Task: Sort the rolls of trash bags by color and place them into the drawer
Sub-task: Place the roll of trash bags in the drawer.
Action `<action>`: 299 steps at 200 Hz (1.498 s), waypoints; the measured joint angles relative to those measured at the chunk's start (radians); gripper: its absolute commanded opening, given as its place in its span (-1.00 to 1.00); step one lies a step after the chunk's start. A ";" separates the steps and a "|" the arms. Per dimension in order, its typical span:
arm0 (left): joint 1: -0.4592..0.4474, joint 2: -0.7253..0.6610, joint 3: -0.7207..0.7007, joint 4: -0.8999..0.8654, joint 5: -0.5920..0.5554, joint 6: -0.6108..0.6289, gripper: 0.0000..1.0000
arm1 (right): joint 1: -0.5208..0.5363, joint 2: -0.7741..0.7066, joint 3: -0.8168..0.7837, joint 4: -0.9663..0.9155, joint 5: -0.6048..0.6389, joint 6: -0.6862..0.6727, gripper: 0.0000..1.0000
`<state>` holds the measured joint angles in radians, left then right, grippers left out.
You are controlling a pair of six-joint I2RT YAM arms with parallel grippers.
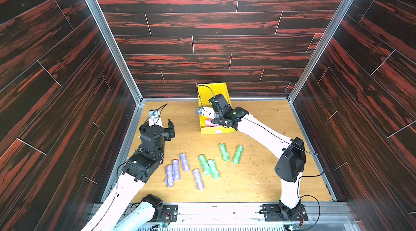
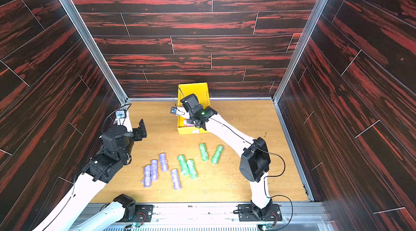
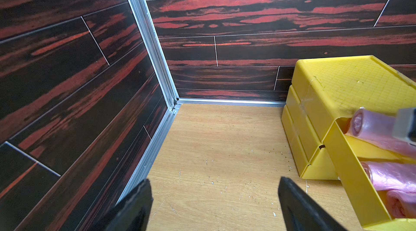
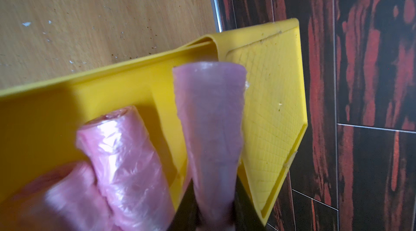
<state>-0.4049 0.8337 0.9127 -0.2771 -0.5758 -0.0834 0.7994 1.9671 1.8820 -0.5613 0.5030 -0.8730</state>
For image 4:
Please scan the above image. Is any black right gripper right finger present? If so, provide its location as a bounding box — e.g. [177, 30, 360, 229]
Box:
[233, 177, 265, 231]

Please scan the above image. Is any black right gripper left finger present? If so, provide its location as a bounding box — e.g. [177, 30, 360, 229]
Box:
[167, 180, 199, 231]

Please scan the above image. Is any yellow plastic drawer box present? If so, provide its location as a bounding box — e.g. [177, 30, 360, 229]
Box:
[1, 19, 308, 223]

